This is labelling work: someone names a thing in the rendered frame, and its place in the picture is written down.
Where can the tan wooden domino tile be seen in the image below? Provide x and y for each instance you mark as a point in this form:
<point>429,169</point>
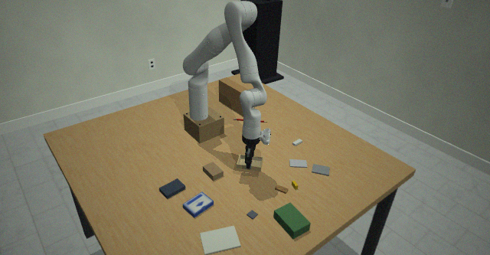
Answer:
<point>281,188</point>

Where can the green rectangular box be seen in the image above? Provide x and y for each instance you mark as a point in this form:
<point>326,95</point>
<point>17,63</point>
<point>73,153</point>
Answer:
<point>291,220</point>

